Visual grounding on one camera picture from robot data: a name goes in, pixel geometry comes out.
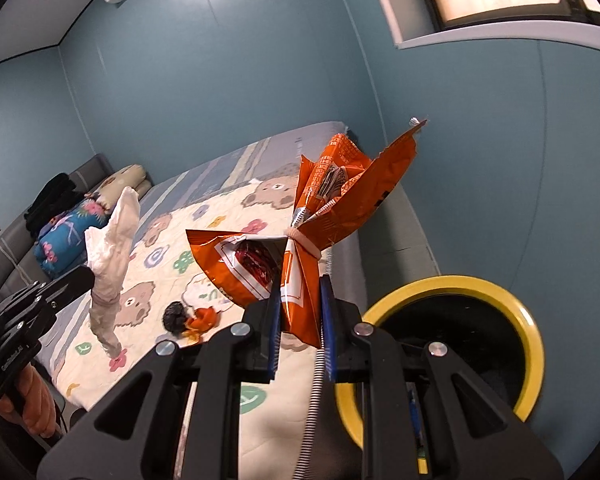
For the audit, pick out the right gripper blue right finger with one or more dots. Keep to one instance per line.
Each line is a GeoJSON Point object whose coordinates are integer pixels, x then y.
{"type": "Point", "coordinates": [328, 308]}

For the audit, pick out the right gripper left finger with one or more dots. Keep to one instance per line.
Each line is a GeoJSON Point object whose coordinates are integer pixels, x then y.
{"type": "Point", "coordinates": [273, 329]}

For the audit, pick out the orange snack wrapper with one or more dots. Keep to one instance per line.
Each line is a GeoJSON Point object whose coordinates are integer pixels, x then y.
{"type": "Point", "coordinates": [333, 197]}

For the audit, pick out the white plastic bag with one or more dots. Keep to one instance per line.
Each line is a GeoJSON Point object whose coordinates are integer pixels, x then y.
{"type": "Point", "coordinates": [108, 255]}

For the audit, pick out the yellow rimmed trash bin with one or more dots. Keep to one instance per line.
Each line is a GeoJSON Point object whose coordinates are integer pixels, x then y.
{"type": "Point", "coordinates": [437, 381]}

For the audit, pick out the person left hand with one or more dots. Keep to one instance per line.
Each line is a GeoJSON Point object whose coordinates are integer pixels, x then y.
{"type": "Point", "coordinates": [38, 413]}

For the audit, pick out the grey bed headboard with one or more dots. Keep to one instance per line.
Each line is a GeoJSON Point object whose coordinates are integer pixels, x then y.
{"type": "Point", "coordinates": [18, 266]}

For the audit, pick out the blue floral folded duvet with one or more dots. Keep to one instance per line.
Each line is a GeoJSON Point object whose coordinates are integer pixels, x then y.
{"type": "Point", "coordinates": [61, 243]}

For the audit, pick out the bed with striped sheet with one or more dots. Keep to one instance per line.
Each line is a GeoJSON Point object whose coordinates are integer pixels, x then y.
{"type": "Point", "coordinates": [333, 454]}

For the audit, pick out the bear pattern cream quilt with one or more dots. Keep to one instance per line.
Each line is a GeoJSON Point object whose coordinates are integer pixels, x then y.
{"type": "Point", "coordinates": [276, 428]}

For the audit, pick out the black clothes pile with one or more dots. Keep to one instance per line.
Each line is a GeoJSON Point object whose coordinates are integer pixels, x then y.
{"type": "Point", "coordinates": [58, 195]}

